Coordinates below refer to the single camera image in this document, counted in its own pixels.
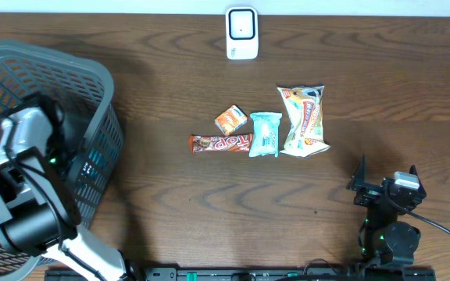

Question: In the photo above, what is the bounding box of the red Top chocolate bar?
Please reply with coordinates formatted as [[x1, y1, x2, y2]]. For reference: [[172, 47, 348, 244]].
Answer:
[[188, 133, 254, 154]]

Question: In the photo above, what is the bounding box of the small orange snack packet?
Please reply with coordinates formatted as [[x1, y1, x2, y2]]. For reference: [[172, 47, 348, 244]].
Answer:
[[215, 105, 248, 136]]

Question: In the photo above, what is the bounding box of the white barcode scanner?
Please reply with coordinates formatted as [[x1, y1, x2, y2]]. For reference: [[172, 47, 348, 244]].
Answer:
[[225, 6, 259, 60]]

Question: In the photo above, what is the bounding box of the light teal snack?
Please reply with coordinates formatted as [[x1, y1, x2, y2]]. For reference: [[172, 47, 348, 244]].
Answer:
[[248, 112, 282, 157]]

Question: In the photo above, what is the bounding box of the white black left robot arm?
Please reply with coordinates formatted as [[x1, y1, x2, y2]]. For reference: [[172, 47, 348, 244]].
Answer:
[[0, 92, 143, 280]]

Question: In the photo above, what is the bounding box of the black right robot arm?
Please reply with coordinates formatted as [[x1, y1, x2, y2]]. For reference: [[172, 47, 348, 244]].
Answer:
[[346, 158, 427, 271]]

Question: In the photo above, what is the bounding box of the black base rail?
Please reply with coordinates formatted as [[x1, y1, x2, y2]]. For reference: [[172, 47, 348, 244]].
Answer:
[[45, 265, 437, 281]]

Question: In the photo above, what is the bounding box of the cream snack bag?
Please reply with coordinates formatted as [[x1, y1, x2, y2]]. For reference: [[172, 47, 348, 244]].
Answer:
[[277, 85, 330, 158]]

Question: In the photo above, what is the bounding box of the grey plastic mesh basket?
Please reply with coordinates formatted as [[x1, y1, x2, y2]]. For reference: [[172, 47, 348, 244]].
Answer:
[[0, 41, 123, 280]]

